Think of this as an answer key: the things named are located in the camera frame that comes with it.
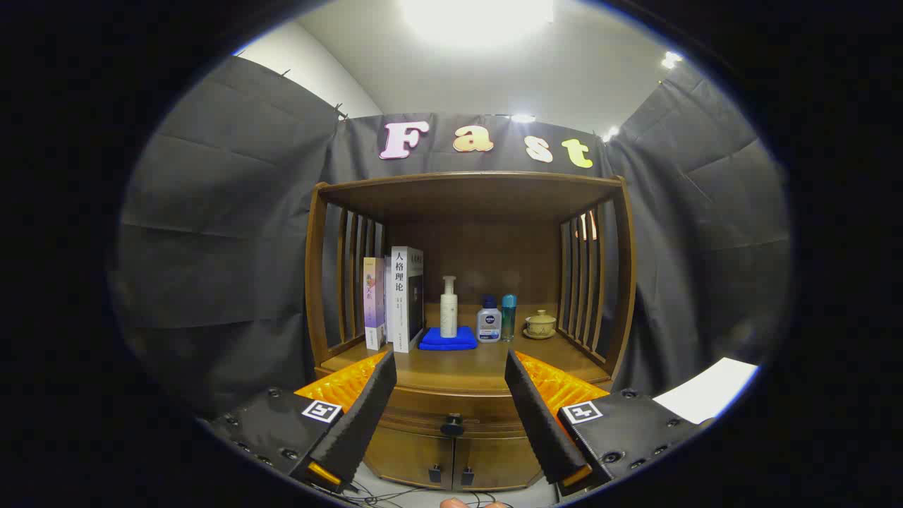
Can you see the large ceiling light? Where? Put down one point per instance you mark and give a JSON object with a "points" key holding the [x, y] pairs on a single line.
{"points": [[476, 17]]}

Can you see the white panel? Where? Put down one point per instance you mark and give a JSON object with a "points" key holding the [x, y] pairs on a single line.
{"points": [[705, 391]]}

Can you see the purple book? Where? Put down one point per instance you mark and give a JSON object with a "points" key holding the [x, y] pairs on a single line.
{"points": [[374, 303]]}

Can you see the white bottle with blue cap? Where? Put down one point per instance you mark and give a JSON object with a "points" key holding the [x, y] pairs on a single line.
{"points": [[488, 324]]}

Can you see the small ceiling spotlight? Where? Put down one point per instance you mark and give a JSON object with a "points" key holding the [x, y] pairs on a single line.
{"points": [[670, 59]]}

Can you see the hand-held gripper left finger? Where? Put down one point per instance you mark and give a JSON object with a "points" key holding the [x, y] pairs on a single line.
{"points": [[360, 423]]}

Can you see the blue folded cloth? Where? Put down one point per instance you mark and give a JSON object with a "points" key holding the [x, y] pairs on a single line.
{"points": [[448, 343]]}

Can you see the black backdrop cloth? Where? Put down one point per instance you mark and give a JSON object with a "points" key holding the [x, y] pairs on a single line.
{"points": [[226, 247]]}

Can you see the wooden cabinet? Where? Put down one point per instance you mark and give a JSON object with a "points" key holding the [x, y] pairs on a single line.
{"points": [[487, 261]]}

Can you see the white book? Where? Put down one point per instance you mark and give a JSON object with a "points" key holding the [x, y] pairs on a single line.
{"points": [[401, 303]]}

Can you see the lidded tea cup with saucer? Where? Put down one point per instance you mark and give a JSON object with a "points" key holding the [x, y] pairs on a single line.
{"points": [[542, 324]]}

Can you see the teal bottle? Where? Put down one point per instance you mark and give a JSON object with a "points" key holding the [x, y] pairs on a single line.
{"points": [[508, 317]]}

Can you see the wooden countertop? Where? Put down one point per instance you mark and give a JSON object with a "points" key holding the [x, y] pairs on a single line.
{"points": [[465, 363]]}

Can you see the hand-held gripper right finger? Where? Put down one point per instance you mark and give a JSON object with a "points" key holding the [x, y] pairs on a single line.
{"points": [[540, 423]]}

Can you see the white pump bottle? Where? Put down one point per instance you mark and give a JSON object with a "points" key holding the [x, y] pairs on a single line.
{"points": [[449, 314]]}

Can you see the wooden cabinet door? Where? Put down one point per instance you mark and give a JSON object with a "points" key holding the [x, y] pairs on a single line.
{"points": [[409, 455], [494, 462]]}

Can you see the wooden drawer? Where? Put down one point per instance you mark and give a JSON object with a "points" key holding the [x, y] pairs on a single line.
{"points": [[451, 402]]}

